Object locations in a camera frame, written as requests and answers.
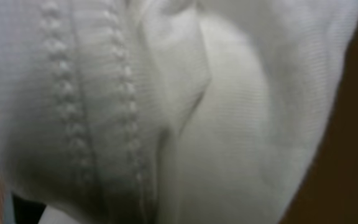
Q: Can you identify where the white polo shirt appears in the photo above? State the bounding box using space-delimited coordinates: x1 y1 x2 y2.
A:
0 0 358 224

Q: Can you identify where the black folded shirt with logo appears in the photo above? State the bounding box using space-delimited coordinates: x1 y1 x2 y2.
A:
12 195 46 224

